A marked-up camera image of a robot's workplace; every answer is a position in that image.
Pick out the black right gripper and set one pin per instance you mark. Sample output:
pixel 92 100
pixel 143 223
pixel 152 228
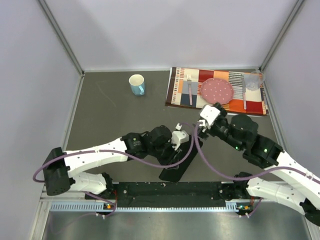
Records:
pixel 203 132

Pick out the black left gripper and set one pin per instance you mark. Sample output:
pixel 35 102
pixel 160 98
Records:
pixel 172 151

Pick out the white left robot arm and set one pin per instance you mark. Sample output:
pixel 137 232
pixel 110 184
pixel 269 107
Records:
pixel 64 171

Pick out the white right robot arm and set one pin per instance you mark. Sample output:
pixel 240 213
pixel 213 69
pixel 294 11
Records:
pixel 283 179

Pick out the pink polka dot plate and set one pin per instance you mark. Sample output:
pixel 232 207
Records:
pixel 217 90

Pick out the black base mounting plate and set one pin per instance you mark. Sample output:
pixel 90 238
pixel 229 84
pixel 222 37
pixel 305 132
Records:
pixel 180 194

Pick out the colourful patterned placemat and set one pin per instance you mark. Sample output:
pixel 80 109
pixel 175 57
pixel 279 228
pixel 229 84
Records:
pixel 195 88

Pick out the clear plastic cup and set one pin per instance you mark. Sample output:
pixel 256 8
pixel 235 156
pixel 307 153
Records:
pixel 254 80

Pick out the blue ceramic mug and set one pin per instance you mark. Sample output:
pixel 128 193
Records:
pixel 137 84

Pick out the pink handled knife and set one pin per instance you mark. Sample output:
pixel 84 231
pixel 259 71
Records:
pixel 244 94

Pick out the pink handled fork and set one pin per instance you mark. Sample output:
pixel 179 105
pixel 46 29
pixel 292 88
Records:
pixel 189 82

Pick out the grey slotted cable duct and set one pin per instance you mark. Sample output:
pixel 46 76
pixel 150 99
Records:
pixel 102 207

